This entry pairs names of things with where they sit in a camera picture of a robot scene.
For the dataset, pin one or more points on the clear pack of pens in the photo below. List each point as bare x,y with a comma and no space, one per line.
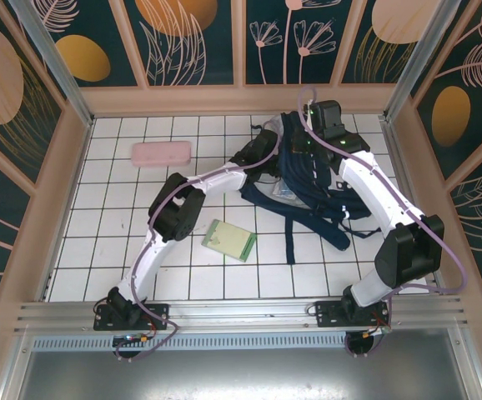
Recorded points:
283,191

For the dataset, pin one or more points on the navy blue backpack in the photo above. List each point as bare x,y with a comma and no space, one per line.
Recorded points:
303,200

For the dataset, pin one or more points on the green notebook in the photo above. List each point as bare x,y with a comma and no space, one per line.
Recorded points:
228,241

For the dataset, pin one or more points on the pink pencil case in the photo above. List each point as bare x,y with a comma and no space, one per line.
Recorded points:
162,154

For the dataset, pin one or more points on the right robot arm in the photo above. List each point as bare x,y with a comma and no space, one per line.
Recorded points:
408,254

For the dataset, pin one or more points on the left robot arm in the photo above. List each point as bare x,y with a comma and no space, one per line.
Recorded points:
174,208

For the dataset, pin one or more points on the small circuit board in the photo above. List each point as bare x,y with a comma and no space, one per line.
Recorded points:
132,339
376,332

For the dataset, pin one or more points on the grey metal shelf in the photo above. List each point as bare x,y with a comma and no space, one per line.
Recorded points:
241,375

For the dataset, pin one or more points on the aluminium frame post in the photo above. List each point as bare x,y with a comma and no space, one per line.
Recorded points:
53,62
420,58

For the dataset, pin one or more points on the aluminium mounting rail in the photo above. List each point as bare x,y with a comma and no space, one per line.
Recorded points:
241,314

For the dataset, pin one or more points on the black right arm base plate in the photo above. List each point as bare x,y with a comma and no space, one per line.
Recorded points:
328,314

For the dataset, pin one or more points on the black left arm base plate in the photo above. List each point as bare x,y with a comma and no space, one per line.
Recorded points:
157,312

